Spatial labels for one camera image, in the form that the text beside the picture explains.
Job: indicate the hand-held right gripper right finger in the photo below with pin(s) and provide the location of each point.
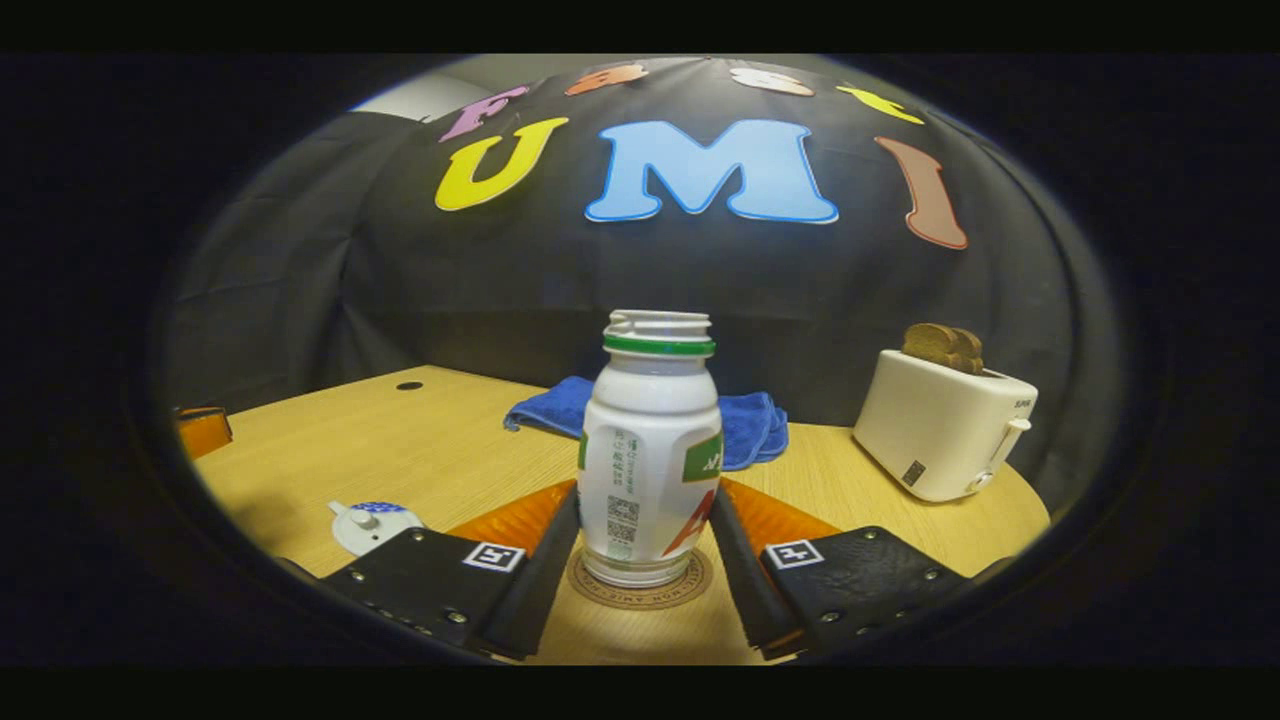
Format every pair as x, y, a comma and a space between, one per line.
740, 580

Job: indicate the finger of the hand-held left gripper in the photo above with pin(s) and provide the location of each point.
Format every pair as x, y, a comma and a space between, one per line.
205, 430

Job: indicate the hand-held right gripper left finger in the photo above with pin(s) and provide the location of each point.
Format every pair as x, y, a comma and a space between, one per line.
545, 590

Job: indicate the round brown coaster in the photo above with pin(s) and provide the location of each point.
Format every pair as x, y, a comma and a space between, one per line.
690, 590

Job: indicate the white teacup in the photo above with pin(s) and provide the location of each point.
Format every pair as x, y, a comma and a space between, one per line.
337, 508

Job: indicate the white teacup lid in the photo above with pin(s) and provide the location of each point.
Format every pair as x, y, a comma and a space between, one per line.
375, 530

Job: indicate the blue towel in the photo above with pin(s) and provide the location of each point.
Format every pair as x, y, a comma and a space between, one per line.
750, 425

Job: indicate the white toaster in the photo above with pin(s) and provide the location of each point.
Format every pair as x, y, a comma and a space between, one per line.
930, 430

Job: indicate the brown toast slice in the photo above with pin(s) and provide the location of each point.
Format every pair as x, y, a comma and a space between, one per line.
928, 343
970, 352

